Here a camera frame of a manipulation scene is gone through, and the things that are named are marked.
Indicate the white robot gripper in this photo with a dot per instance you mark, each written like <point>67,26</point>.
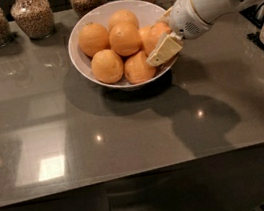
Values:
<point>184,20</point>

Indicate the large orange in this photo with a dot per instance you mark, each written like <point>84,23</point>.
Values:
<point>154,35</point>

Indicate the partly hidden orange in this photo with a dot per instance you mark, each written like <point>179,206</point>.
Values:
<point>143,35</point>

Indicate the white ceramic bowl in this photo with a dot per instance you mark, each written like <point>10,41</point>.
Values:
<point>147,13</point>

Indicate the orange back centre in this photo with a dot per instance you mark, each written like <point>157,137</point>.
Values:
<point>122,16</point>

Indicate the orange front centre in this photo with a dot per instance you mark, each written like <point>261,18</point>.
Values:
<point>137,70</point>

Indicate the orange front left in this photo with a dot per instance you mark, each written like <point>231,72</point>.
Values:
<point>107,66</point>

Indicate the orange back left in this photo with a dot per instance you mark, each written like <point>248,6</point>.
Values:
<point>93,37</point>

